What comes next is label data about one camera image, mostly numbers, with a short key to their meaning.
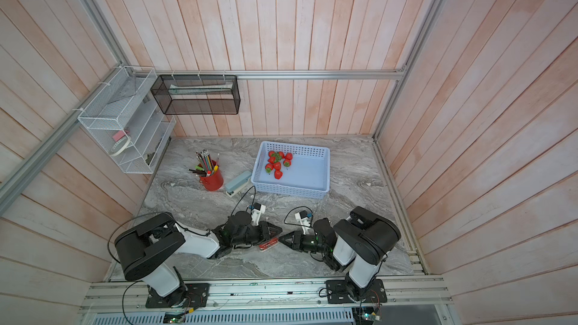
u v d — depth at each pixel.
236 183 0.96
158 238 0.51
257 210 0.82
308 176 1.04
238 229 0.69
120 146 0.81
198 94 1.06
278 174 1.04
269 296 0.75
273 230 0.81
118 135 0.82
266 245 0.80
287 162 1.07
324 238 0.68
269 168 1.04
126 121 0.72
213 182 0.97
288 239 0.82
